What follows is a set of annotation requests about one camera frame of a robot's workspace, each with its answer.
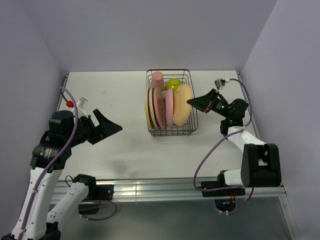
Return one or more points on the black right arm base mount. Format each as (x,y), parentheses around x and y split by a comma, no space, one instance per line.
(225,200)

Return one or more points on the aluminium table edge rail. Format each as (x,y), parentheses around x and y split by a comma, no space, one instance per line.
(158,190)

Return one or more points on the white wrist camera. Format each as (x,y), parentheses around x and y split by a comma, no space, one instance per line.
(81,106)
(220,83)

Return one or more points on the solid pink plate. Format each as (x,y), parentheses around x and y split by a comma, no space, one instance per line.
(169,107)

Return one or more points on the small speckled ceramic cup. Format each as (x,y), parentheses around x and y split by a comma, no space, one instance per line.
(164,94)

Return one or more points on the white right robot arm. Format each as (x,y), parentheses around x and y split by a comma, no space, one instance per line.
(260,165)

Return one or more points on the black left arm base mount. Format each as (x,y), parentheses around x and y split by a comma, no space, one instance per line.
(96,192)

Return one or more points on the cream and yellow plate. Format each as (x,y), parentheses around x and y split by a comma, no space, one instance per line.
(147,111)

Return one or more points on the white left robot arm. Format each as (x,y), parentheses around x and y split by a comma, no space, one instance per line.
(67,129)

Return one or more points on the orange round plate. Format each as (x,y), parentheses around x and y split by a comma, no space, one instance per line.
(182,109)

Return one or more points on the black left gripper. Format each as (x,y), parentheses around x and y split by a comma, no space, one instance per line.
(105,128)

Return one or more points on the black wire dish rack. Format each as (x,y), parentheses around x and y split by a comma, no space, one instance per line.
(191,124)

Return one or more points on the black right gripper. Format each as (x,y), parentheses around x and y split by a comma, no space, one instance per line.
(206,102)

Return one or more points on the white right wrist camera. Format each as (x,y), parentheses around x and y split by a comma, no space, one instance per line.
(220,83)

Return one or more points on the salmon pink cup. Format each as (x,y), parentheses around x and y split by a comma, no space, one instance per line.
(157,81)

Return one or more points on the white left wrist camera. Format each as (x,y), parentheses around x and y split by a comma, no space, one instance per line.
(81,106)

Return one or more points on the lime green bowl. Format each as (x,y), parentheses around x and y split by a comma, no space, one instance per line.
(173,84)

